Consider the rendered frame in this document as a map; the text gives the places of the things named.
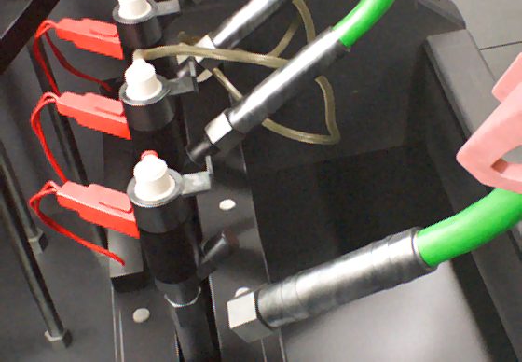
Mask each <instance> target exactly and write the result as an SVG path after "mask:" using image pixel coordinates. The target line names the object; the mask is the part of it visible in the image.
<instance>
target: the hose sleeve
mask: <svg viewBox="0 0 522 362"><path fill-rule="evenodd" d="M422 230H424V228H422V227H420V226H416V227H414V228H412V229H409V230H406V231H402V232H400V233H396V234H392V235H391V236H388V237H386V239H383V240H381V241H375V242H373V243H370V244H369V245H368V246H366V247H363V248H359V249H357V250H355V251H353V252H350V253H349V254H345V255H343V256H341V257H338V258H335V259H333V260H329V261H327V262H325V263H323V264H321V265H319V266H315V267H312V268H310V269H308V270H304V271H298V272H297V273H296V274H295V275H293V276H287V277H283V278H282V279H281V280H280V281H279V282H276V283H275V284H270V285H267V286H264V287H263V289H261V290H260V292H259V294H258V299H257V306H258V310H259V312H260V313H261V315H262V317H263V319H264V320H265V321H266V322H267V323H268V324H269V325H270V326H272V327H275V328H278V327H283V326H288V325H290V324H293V323H294V322H296V323H297V322H300V321H303V320H305V319H307V318H309V317H313V316H316V315H319V314H321V313H323V312H326V311H328V310H330V309H333V308H337V307H339V306H341V305H344V304H346V303H349V302H351V301H356V300H357V299H361V298H363V297H366V296H370V295H373V294H375V293H378V292H379V291H381V290H390V289H393V288H395V287H397V286H398V285H401V284H408V283H410V282H413V281H414V280H415V279H418V278H420V277H422V276H424V275H427V274H429V273H434V272H435V271H436V270H437V269H438V267H439V264H438V265H436V266H430V265H429V264H428V263H427V262H426V261H425V260H424V259H423V258H422V256H421V253H420V251H419V248H418V244H417V237H418V233H419V232H420V231H422Z"/></svg>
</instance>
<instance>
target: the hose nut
mask: <svg viewBox="0 0 522 362"><path fill-rule="evenodd" d="M267 285H269V284H268V283H266V284H262V285H259V286H257V287H255V288H252V289H248V290H246V291H244V292H242V293H240V294H239V295H238V296H236V297H235V298H234V299H232V300H231V301H229V302H228V303H227V305H228V319H229V325H230V328H231V329H232V330H233V331H235V332H236V333H237V334H238V335H239V336H240V337H241V338H243V339H244V340H245V342H247V343H250V342H252V341H256V340H258V339H261V338H265V337H267V336H269V335H272V334H274V333H275V332H276V331H278V330H279V329H281V327H278V328H275V327H272V326H270V325H269V324H268V323H267V322H266V321H265V320H264V319H263V317H262V315H261V313H260V312H259V310H258V306H257V299H258V294H259V292H260V290H261V289H263V287H264V286H267Z"/></svg>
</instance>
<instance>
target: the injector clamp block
mask: <svg viewBox="0 0 522 362"><path fill-rule="evenodd" d="M198 86H199V93H194V94H190V95H187V96H182V97H181V98H182V108H183V115H184V120H185V129H186V134H187V140H188V143H189V144H190V145H191V144H193V143H194V142H195V141H196V140H197V139H198V138H200V137H201V136H202V135H203V134H204V133H206V130H205V128H206V126H207V125H208V124H209V123H210V122H211V121H212V120H214V119H215V118H217V116H218V115H221V114H222V113H223V111H224V110H226V109H229V108H230V107H231V106H233V104H232V100H231V97H230V94H229V93H228V91H226V89H225V88H224V87H223V86H222V85H221V84H220V82H219V81H218V80H217V79H216V78H215V77H214V75H213V74H212V75H211V76H210V77H208V78H207V79H205V80H202V81H200V82H198ZM211 160H212V167H213V175H214V180H215V185H216V191H215V192H210V193H206V194H201V195H197V196H196V197H197V203H198V208H199V223H200V228H201V233H202V239H203V240H205V241H207V240H209V239H210V238H211V237H212V236H214V235H215V234H216V233H217V232H218V231H219V230H222V229H229V230H231V231H233V232H234V233H235V236H237V238H238V240H239V242H240V249H239V250H238V251H236V252H235V253H234V254H232V255H231V256H229V257H228V258H227V259H225V260H223V263H222V264H221V266H220V267H219V268H218V269H217V271H214V272H212V273H211V275H209V276H208V277H207V278H205V279H206V283H207V286H208V289H209V292H210V296H211V303H212V306H213V313H214V317H215V322H216V326H215V328H214V329H213V331H211V332H210V333H211V340H212V344H213V349H214V352H215V356H216V362H287V354H286V351H285V347H284V343H283V339H282V332H281V330H280V329H279V330H278V331H276V332H275V333H274V334H272V335H269V336H267V337H265V338H261V339H258V340H256V341H252V342H250V343H247V342H245V340H244V339H243V338H241V337H240V336H239V335H238V334H237V333H236V332H235V331H233V330H232V329H231V328H230V325H229V319H228V305H227V303H228V302H229V301H231V300H232V299H234V298H235V297H236V296H238V295H239V294H240V293H242V292H244V291H246V290H248V289H252V288H255V287H257V286H259V285H262V284H266V283H268V284H270V279H269V271H268V265H267V261H266V257H265V254H264V249H263V242H262V238H261V235H260V230H259V227H258V224H257V215H256V212H255V208H254V202H253V197H252V190H251V186H250V182H249V178H248V174H247V172H246V163H245V160H244V156H243V152H242V149H241V144H240V143H239V144H236V145H235V146H234V147H233V148H232V149H229V151H228V152H227V153H225V152H223V150H222V149H221V151H220V152H218V153H217V155H214V156H213V157H212V158H211ZM146 271H147V279H148V285H147V287H142V288H138V289H134V290H130V291H122V292H116V291H114V288H113V286H112V284H111V287H112V301H113V315H114V328H115V356H116V362H185V358H184V355H183V352H182V349H181V343H180V341H179V338H178V335H177V332H176V329H175V324H174V321H173V320H171V319H170V314H169V311H168V308H167V305H166V302H165V299H164V296H165V293H164V292H162V291H160V290H158V287H157V285H156V282H155V279H154V277H153V275H152V273H151V272H150V270H149V267H148V264H147V262H146Z"/></svg>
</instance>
